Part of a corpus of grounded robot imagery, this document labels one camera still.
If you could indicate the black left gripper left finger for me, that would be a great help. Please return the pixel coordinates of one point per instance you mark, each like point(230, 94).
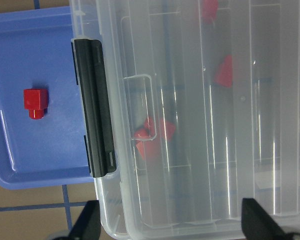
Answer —
point(88, 224)

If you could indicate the clear plastic storage box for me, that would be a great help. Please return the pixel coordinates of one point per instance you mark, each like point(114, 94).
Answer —
point(90, 25)

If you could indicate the red toy block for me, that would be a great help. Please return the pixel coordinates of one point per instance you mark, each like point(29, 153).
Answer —
point(224, 72)
point(208, 10)
point(35, 101)
point(164, 128)
point(150, 150)

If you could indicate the clear plastic box lid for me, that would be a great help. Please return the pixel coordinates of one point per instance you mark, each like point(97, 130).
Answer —
point(202, 112)

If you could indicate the black box latch handle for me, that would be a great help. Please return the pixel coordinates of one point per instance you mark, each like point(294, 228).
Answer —
point(91, 79)

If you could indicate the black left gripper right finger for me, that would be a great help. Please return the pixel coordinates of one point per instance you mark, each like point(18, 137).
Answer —
point(257, 224)

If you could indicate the blue plastic tray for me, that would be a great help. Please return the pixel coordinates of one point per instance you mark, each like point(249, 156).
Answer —
point(41, 119)

